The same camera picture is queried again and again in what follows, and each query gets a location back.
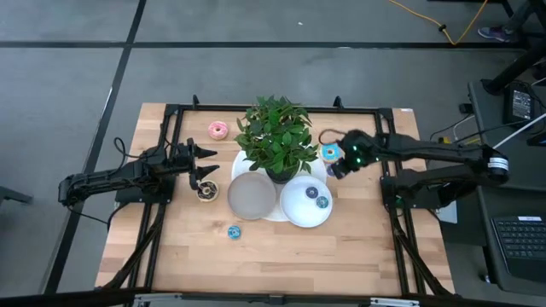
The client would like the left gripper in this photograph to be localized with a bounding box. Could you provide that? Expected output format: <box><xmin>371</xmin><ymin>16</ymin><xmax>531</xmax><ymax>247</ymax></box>
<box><xmin>170</xmin><ymin>136</ymin><xmax>220</xmax><ymax>191</ymax></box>

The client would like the large pink frosted donut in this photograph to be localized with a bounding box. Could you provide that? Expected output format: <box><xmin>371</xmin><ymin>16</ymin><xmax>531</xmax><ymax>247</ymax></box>
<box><xmin>207</xmin><ymin>120</ymin><xmax>229</xmax><ymax>142</ymax></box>

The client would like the dark grey side desk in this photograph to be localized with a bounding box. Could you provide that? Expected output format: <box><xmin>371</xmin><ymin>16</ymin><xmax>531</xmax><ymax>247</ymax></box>
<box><xmin>477</xmin><ymin>185</ymin><xmax>546</xmax><ymax>298</ymax></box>
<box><xmin>467</xmin><ymin>78</ymin><xmax>546</xmax><ymax>193</ymax></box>

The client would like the person's shoe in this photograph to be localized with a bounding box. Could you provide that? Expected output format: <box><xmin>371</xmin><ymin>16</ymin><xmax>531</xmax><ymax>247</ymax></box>
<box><xmin>477</xmin><ymin>26</ymin><xmax>514</xmax><ymax>43</ymax></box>

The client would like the tan round plate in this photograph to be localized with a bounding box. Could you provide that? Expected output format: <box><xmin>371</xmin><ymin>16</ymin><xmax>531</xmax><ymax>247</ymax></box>
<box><xmin>226</xmin><ymin>171</ymin><xmax>277</xmax><ymax>222</ymax></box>

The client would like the white round plate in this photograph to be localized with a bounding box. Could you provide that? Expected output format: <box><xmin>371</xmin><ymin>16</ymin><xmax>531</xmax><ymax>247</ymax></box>
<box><xmin>279</xmin><ymin>175</ymin><xmax>334</xmax><ymax>229</ymax></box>

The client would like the black power adapter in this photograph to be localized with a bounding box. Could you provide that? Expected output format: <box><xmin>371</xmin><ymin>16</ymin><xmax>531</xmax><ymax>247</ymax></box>
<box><xmin>502</xmin><ymin>82</ymin><xmax>535</xmax><ymax>128</ymax></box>

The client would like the green potted plant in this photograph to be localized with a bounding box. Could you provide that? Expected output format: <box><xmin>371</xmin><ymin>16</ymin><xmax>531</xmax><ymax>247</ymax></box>
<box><xmin>234</xmin><ymin>94</ymin><xmax>320</xmax><ymax>185</ymax></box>

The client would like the dark grey chair leg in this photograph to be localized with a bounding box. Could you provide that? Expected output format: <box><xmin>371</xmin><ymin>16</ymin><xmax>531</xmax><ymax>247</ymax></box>
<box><xmin>0</xmin><ymin>185</ymin><xmax>34</xmax><ymax>206</ymax></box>

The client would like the large blue frosted donut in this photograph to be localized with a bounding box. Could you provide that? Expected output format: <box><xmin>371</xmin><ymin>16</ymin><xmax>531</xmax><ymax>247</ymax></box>
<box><xmin>319</xmin><ymin>142</ymin><xmax>345</xmax><ymax>164</ymax></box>

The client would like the person's leg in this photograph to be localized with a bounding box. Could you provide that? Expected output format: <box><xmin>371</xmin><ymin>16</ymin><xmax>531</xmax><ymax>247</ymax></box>
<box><xmin>505</xmin><ymin>0</ymin><xmax>539</xmax><ymax>33</ymax></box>

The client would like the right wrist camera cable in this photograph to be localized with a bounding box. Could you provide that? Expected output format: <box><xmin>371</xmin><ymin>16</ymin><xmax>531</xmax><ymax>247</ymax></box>
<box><xmin>318</xmin><ymin>129</ymin><xmax>347</xmax><ymax>147</ymax></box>

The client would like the black aluminium table frame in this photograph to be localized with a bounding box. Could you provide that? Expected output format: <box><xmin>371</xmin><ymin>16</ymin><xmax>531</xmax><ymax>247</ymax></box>
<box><xmin>0</xmin><ymin>94</ymin><xmax>546</xmax><ymax>307</ymax></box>

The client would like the black desk leg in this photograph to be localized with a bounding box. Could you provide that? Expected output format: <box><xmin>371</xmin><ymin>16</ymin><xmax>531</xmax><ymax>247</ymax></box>
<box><xmin>483</xmin><ymin>0</ymin><xmax>546</xmax><ymax>96</ymax></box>

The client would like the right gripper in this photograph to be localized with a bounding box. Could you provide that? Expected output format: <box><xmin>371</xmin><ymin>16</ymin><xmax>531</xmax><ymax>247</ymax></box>
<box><xmin>331</xmin><ymin>130</ymin><xmax>380</xmax><ymax>181</ymax></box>

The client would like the black keyboard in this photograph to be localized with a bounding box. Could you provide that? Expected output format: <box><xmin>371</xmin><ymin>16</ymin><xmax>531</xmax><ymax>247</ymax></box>
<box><xmin>490</xmin><ymin>215</ymin><xmax>546</xmax><ymax>283</ymax></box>

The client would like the white cable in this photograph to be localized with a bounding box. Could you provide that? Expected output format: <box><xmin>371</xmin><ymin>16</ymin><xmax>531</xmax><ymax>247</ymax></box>
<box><xmin>492</xmin><ymin>113</ymin><xmax>546</xmax><ymax>150</ymax></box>

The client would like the yellow extension cable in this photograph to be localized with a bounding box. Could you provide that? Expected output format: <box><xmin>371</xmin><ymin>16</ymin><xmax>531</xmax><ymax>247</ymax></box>
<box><xmin>386</xmin><ymin>0</ymin><xmax>490</xmax><ymax>46</ymax></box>

